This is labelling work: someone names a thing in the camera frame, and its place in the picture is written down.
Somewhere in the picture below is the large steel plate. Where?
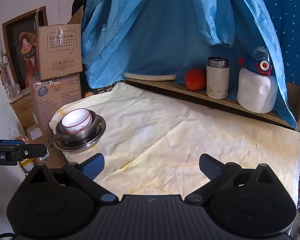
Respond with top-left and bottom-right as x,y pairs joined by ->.
53,111 -> 106,152

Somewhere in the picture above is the small steel bowl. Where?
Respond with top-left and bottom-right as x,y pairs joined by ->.
55,108 -> 100,145

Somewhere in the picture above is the red tomato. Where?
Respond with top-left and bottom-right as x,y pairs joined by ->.
184,68 -> 206,91

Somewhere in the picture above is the small floor cardboard box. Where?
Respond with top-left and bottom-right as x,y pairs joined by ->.
26,124 -> 68,168

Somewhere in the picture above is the wooden shelf ledge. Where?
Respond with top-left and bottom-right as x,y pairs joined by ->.
122,77 -> 300,132

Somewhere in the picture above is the white blue water bottle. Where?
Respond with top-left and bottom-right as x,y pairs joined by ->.
237,47 -> 278,114

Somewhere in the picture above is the cream paper table cover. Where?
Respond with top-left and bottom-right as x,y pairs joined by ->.
50,82 -> 300,200

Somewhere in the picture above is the orange wooden knob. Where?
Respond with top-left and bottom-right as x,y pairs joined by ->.
84,92 -> 94,98

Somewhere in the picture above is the white thermos cup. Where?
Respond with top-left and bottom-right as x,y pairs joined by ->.
206,56 -> 230,99

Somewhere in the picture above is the white foam stick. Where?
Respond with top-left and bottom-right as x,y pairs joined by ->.
123,72 -> 177,81

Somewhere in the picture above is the upper cardboard box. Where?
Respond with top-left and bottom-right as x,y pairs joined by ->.
36,7 -> 83,80

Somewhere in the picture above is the blue garment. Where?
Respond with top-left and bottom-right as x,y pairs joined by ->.
72,0 -> 297,127

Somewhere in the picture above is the framed girl painting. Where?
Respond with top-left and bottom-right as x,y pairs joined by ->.
2,7 -> 47,89

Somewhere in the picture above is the Vinda cardboard box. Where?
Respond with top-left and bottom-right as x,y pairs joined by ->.
30,73 -> 82,143

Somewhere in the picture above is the white red-rimmed bowl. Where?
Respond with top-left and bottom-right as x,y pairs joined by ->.
62,108 -> 92,134

